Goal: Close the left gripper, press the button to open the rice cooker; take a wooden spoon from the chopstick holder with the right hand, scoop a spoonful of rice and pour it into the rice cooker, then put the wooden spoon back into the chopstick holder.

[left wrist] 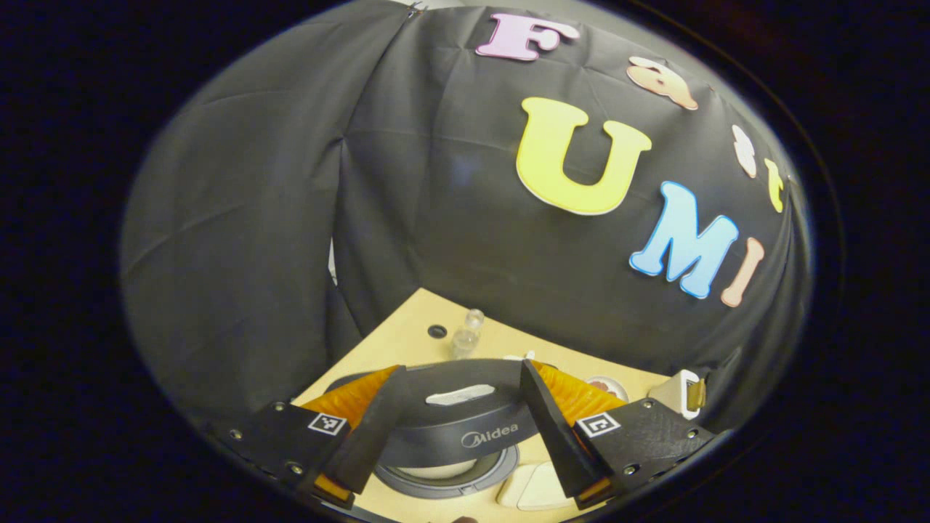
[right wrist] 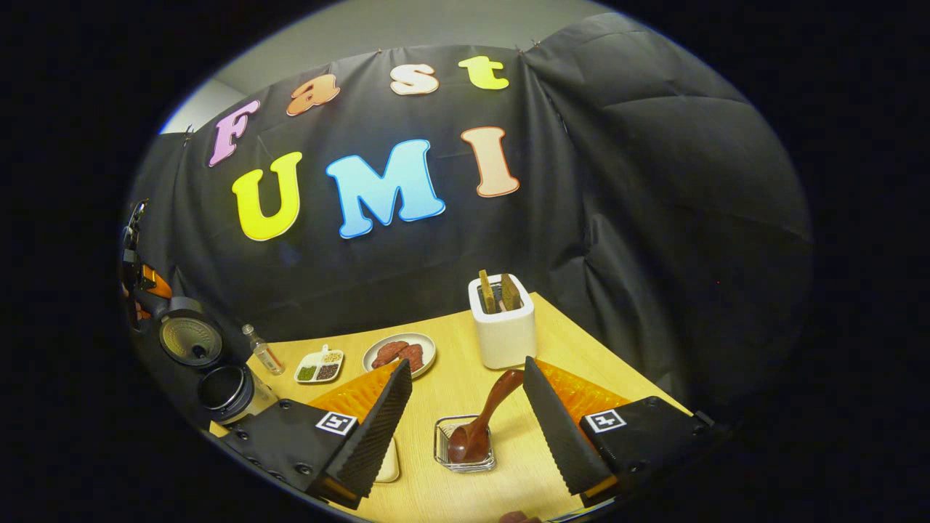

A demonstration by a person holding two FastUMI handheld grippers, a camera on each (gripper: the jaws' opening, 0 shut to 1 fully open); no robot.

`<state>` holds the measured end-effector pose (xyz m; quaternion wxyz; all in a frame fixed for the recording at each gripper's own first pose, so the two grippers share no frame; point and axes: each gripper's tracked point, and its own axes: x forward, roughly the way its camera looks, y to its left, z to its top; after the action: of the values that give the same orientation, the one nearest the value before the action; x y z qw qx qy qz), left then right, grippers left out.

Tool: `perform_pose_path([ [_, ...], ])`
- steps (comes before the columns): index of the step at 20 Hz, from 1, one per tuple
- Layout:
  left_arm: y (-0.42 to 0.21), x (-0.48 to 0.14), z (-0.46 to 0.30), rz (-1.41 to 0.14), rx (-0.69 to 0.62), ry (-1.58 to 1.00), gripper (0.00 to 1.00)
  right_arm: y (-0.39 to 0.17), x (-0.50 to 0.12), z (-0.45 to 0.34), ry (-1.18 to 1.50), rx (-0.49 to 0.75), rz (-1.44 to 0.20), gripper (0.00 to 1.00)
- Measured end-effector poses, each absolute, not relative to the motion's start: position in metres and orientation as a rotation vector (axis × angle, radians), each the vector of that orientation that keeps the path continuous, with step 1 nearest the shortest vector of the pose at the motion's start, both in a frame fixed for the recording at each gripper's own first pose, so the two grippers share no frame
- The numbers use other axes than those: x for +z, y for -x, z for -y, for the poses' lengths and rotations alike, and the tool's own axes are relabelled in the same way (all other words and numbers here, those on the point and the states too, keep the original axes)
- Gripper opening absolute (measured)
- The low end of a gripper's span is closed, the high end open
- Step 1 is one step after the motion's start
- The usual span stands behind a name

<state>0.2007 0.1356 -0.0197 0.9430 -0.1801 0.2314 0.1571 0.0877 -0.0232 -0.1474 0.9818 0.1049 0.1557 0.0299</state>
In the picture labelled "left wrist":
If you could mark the white divided dish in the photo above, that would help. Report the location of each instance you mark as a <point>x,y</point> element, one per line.
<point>517,357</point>

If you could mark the dark grey rice cooker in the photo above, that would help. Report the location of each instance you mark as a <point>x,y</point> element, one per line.
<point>450,421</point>

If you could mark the clear rice container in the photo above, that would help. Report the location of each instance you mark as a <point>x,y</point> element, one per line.
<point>538,488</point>

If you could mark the small clear glass bottle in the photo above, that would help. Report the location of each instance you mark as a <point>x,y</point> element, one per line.
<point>466,341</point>

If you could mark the white toaster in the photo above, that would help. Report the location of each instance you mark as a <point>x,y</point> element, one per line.
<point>672,392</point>

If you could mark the round white plate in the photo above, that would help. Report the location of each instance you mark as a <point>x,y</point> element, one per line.
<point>622,388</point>

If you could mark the round black table grommet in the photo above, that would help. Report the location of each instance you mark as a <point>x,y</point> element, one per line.
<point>437,331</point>

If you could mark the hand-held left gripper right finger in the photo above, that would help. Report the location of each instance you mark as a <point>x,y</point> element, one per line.
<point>556,436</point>

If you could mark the brown toast slice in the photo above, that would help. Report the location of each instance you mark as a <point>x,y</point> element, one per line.
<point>696,394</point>

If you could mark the black backdrop cloth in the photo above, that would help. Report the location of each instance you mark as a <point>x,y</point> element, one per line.
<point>254,218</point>

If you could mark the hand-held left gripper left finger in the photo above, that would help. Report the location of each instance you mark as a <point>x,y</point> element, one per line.
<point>370,436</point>

